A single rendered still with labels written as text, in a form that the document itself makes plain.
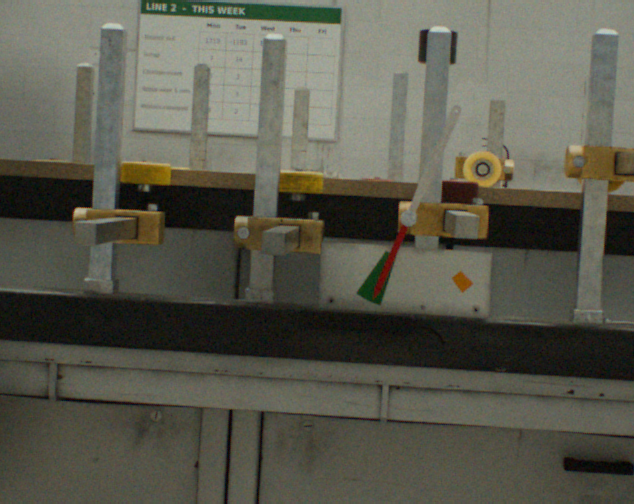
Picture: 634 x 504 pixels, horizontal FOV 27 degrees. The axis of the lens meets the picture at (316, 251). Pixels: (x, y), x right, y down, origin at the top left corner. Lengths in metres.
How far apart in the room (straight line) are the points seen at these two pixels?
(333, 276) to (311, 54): 7.23
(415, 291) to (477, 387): 0.18
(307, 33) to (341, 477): 7.08
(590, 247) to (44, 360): 0.86
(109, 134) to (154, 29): 7.31
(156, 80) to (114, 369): 7.28
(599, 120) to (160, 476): 0.97
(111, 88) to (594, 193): 0.75
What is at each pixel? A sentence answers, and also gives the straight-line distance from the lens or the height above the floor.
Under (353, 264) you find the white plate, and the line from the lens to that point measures 2.00.
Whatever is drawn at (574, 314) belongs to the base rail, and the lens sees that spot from 2.03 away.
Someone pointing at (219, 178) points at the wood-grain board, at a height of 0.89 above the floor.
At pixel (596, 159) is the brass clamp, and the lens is 2.02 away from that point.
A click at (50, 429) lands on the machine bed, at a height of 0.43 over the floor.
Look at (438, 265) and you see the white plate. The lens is 2.00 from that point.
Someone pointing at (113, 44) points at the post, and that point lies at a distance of 2.06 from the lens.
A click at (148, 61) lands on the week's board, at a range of 9.33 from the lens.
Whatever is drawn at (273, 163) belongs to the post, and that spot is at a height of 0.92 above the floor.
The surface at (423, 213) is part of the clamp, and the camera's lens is 2.00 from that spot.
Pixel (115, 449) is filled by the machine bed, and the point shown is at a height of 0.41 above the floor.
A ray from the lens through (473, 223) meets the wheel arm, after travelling 1.69.
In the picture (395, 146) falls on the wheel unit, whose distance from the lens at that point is 3.09.
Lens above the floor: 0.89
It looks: 3 degrees down
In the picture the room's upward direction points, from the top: 3 degrees clockwise
